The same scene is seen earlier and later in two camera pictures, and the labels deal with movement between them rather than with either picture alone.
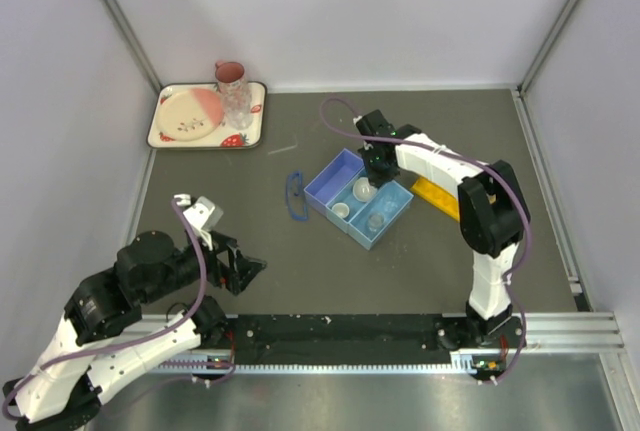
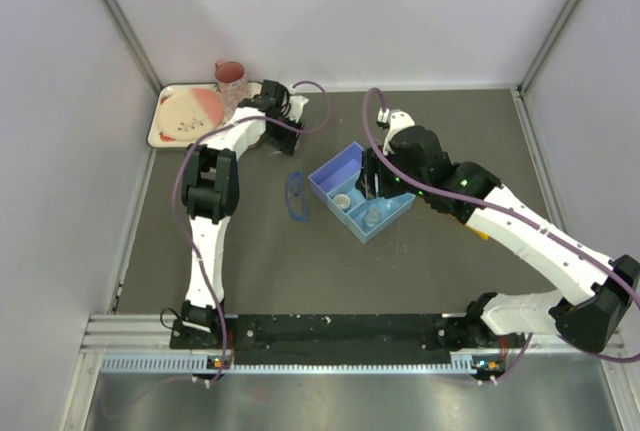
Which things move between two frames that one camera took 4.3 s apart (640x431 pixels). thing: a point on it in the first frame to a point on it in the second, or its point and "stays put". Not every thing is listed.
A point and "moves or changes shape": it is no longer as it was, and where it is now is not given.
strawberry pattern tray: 223,137 stays put
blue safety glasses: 295,195 stays put
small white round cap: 341,209 moves or changes shape
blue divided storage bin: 331,195 moves or changes shape
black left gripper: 237,276 to 286,144
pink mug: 228,71 stays put
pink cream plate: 189,114 stays put
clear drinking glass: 237,104 stays put
